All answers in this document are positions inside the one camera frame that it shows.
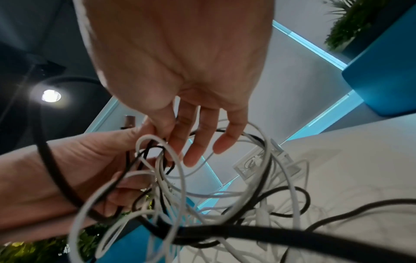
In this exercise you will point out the black ceiling spotlight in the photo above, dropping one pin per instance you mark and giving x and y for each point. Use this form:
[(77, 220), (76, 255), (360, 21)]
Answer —
[(51, 95)]

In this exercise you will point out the person's right hand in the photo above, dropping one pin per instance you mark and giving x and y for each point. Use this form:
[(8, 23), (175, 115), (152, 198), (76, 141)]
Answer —
[(182, 51)]

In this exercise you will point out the dark planter box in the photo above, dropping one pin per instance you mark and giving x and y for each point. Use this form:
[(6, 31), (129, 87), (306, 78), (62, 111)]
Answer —
[(367, 42)]

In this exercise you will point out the white roller blind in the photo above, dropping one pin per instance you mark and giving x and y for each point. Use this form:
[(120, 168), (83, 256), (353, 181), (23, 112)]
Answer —
[(292, 84), (136, 113)]

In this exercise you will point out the white mini drawer box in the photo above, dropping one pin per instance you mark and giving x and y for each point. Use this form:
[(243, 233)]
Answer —
[(289, 167)]

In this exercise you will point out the person's left hand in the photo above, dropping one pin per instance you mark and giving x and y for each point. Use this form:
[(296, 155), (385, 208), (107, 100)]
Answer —
[(26, 185)]

